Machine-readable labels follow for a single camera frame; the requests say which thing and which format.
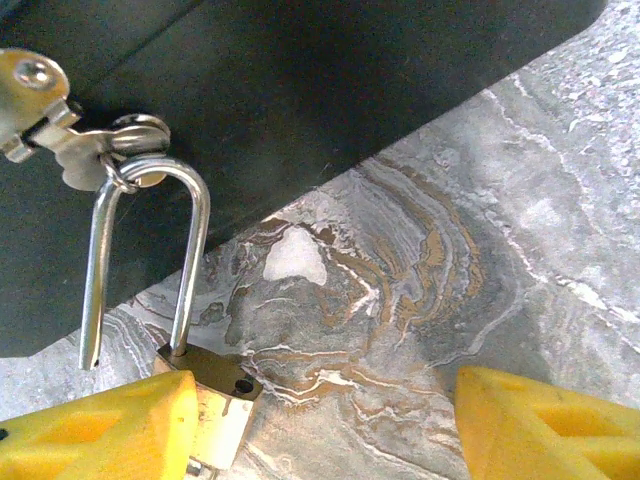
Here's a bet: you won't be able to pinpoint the dark painted box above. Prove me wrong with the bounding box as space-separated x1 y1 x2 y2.
0 0 609 359

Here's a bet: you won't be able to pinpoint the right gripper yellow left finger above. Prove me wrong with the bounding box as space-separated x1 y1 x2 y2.
0 369 199 480

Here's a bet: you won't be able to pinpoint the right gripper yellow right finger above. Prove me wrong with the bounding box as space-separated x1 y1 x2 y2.
453 364 640 480

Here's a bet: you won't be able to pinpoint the small silver split ring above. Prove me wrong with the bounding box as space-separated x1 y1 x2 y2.
101 153 142 195

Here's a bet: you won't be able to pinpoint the brass padlock with steel shackle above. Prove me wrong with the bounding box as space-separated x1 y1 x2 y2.
78 154 265 474

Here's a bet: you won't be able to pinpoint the silver keys on ring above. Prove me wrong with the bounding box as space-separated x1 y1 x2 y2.
0 47 172 194

